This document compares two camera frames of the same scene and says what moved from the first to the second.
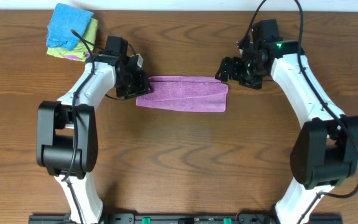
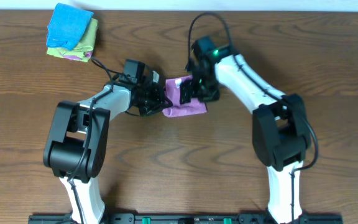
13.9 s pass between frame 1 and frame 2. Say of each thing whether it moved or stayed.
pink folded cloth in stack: stayed
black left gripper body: moved
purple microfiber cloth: moved
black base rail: stayed
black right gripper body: moved
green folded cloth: stayed
